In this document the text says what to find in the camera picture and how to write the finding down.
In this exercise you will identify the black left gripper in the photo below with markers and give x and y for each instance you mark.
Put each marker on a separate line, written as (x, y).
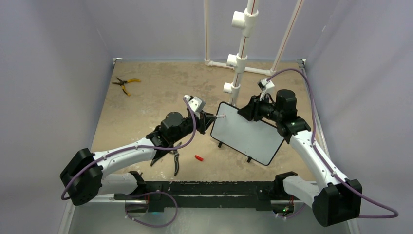
(203, 119)

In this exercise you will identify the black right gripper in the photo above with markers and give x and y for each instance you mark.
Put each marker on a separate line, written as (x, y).
(251, 111)

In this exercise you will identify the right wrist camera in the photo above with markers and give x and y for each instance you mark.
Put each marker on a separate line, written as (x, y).
(266, 86)

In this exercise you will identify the red marker cap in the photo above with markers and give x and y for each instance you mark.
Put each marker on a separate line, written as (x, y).
(198, 158)

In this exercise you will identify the yellow handled needle-nose pliers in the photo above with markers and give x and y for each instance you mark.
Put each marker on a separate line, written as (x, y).
(122, 84)

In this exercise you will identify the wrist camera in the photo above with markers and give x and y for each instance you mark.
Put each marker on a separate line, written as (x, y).
(196, 104)
(266, 86)

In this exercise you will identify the white PVC pipe frame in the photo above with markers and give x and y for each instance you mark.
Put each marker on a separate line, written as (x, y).
(245, 21)

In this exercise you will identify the black handled pliers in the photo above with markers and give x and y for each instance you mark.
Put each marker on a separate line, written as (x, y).
(176, 161)

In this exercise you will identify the small black-framed whiteboard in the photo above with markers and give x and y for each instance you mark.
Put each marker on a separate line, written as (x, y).
(259, 141)

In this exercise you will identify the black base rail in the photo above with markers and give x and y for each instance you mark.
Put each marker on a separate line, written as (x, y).
(158, 195)

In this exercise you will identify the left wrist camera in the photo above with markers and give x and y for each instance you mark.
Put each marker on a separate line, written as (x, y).
(196, 104)

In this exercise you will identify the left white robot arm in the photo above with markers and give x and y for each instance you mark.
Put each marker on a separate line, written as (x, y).
(83, 176)

